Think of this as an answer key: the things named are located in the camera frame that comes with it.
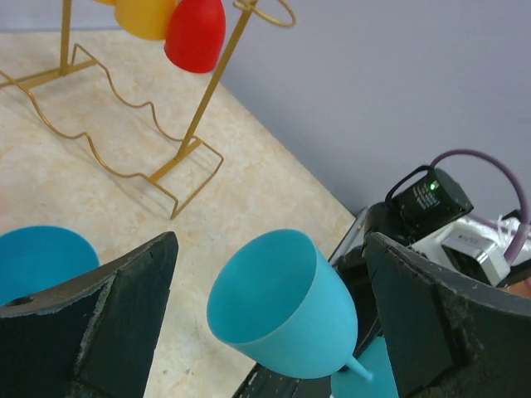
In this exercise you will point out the yellow wine glass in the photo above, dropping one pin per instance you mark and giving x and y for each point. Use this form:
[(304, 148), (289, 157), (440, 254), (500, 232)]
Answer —
[(106, 2), (146, 19)]

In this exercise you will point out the yellow wine glass front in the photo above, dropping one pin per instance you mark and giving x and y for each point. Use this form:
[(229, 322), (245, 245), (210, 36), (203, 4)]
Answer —
[(146, 19)]

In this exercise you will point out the red wine glass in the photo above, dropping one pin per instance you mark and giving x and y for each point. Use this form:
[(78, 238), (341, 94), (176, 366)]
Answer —
[(195, 35)]

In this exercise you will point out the yellow wine glass back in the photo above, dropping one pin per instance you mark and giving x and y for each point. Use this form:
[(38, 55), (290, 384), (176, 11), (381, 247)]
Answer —
[(106, 2)]

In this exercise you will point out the blue wine glass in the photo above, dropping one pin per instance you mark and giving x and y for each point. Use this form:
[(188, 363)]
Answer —
[(279, 302), (35, 258)]

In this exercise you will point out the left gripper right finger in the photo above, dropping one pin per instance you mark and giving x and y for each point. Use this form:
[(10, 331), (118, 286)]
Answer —
[(447, 335)]

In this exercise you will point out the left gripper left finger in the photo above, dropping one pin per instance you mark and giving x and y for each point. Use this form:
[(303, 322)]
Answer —
[(94, 335)]

